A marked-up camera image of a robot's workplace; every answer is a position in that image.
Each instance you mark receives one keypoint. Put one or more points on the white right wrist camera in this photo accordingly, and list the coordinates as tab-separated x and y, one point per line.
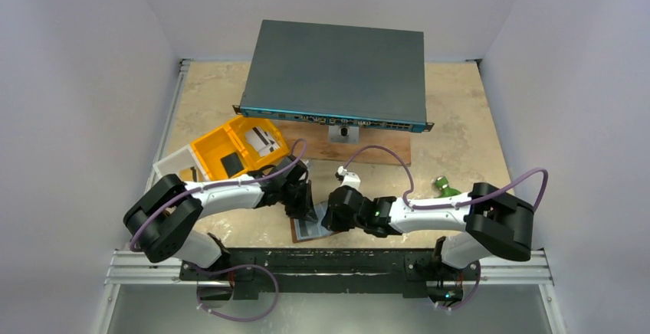
347	178

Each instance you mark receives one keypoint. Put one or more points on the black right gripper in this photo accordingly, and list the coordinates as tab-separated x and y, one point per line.
332	216

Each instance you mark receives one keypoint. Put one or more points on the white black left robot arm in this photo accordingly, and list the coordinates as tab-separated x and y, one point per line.
162	221

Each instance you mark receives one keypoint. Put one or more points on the black card in bin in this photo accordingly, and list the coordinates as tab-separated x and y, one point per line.
232	164

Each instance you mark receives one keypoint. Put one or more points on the white cards in bin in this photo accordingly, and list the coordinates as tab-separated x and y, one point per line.
261	141

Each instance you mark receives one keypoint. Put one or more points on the green toy figure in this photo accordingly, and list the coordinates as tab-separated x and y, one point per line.
441	183

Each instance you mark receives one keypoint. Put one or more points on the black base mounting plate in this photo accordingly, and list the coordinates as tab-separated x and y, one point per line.
409	272

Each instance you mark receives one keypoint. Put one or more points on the grey metal camera stand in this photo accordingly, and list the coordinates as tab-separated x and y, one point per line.
343	134

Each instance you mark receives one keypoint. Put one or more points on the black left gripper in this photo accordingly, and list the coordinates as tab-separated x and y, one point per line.
303	201

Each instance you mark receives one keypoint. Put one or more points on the brown leather card holder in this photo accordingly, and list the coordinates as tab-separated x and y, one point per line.
304	229

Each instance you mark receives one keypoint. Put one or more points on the grey blue network switch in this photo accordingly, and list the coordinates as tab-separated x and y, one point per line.
337	75

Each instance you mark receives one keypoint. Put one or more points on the brown wooden board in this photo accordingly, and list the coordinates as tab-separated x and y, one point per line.
365	145

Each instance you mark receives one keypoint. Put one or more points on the yellow plastic bin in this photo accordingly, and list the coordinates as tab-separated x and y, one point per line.
230	137

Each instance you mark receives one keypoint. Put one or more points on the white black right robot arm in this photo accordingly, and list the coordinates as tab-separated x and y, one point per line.
487	221

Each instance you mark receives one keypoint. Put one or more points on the white plastic bin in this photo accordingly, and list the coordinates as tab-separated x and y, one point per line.
183	162

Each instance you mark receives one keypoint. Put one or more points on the aluminium frame rail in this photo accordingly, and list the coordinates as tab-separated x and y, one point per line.
184	66

